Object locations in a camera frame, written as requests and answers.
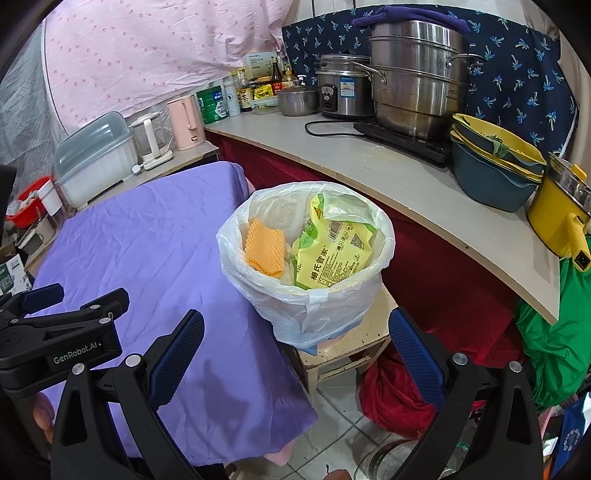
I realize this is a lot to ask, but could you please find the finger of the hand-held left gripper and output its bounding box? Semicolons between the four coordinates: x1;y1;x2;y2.
0;283;65;320
18;288;131;334

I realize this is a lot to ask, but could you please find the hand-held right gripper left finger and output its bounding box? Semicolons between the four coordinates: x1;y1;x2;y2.
51;310;206;480

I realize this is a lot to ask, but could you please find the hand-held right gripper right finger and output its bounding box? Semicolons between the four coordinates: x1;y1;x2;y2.
388;307;543;480

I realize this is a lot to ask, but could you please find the bin with white plastic liner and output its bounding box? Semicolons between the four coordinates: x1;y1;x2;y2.
217;182;396;350

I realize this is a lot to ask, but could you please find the yellow green food package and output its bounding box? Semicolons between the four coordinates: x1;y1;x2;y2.
293;193;376;291

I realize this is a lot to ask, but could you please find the orange foam net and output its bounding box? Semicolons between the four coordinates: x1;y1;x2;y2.
244;218;284;278

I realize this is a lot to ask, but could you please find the person's left hand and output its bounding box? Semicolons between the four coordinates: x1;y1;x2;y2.
31;391;58;445

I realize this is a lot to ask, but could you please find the white green cardboard box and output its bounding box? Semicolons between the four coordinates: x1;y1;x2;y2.
0;254;33;296

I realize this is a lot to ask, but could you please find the red bag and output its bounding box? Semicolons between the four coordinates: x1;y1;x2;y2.
359;346;444;439

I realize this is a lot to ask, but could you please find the wooden stool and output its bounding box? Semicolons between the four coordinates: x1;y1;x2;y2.
291;284;400;395

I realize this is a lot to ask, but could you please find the dark red curtain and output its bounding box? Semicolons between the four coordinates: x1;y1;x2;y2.
203;129;527;370

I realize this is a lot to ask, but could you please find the red plastic basin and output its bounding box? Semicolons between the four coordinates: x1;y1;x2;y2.
7;176;52;227

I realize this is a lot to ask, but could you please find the white plastic cup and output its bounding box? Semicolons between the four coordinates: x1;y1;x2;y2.
39;181;63;216

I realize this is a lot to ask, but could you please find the green plastic bag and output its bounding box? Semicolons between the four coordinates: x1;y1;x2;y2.
515;258;591;411

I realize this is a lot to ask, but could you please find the white dish box blue lid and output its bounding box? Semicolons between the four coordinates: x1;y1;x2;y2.
54;112;139;210

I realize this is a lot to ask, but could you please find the blue printed bag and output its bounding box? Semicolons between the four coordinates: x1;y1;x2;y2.
549;392;591;467

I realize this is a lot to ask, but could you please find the blue plastic basin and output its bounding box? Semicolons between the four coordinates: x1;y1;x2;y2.
450;138;541;213

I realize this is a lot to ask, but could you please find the grey plastic sheet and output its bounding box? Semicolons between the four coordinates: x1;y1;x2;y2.
0;32;63;171

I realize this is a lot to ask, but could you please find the yellow electric pot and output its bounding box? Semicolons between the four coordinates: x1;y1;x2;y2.
526;152;591;271

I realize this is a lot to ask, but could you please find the pink electric kettle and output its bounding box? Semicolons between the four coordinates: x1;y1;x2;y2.
166;95;206;151

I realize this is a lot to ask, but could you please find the black induction cooker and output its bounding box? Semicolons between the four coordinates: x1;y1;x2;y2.
353;117;455;168

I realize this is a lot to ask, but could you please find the green white can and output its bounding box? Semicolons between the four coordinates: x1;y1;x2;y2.
196;85;230;124

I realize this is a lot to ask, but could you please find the yellow colander stack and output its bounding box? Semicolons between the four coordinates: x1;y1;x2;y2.
450;113;550;183

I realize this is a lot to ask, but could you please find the dark sauce bottle white label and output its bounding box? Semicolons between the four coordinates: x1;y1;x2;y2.
236;69;254;113

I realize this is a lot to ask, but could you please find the pink dotted sheet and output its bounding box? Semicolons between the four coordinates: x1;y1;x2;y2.
44;0;315;134

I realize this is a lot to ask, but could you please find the steel rice cooker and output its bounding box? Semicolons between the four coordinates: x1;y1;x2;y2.
315;53;377;120

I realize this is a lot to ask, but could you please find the small steel pot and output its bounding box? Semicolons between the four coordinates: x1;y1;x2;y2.
276;76;320;117

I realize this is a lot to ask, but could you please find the large steel steamer pot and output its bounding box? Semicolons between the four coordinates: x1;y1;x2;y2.
353;21;485;141

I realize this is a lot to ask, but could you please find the white green carton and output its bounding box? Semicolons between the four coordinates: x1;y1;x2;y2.
243;52;280;80

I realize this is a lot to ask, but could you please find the navy printed cloth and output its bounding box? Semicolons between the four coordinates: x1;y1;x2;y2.
281;7;578;160

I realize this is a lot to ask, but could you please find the purple cloth on pot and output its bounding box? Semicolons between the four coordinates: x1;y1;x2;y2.
351;4;472;33

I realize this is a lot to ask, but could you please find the glass kettle white handle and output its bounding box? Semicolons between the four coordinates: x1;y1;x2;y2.
128;113;175;172

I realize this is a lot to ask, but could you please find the black power cable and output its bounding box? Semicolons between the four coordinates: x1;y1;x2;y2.
304;119;358;138

